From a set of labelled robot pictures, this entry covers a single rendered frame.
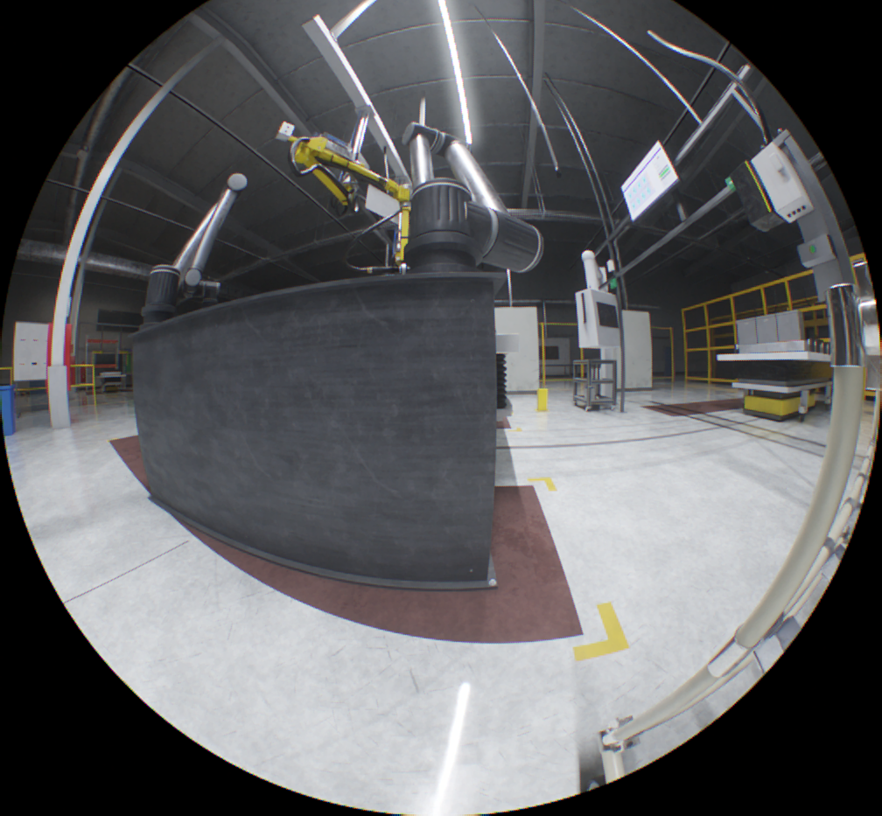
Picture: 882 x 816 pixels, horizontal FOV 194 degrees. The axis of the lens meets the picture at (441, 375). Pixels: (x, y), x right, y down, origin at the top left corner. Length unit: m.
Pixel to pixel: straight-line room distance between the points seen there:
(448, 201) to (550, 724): 1.29
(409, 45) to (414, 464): 10.09
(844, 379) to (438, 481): 0.71
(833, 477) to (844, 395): 0.05
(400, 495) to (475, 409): 0.30
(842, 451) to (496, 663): 0.71
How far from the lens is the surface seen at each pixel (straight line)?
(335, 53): 2.84
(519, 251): 0.93
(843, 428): 0.23
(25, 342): 8.71
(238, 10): 10.90
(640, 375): 7.47
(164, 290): 1.64
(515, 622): 0.82
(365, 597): 0.89
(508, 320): 6.32
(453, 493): 0.69
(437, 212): 0.77
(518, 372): 6.25
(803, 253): 1.56
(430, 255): 0.71
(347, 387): 0.66
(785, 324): 8.67
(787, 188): 1.56
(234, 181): 2.07
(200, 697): 0.86
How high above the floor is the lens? 0.68
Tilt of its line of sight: 2 degrees down
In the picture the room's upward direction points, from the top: 1 degrees counter-clockwise
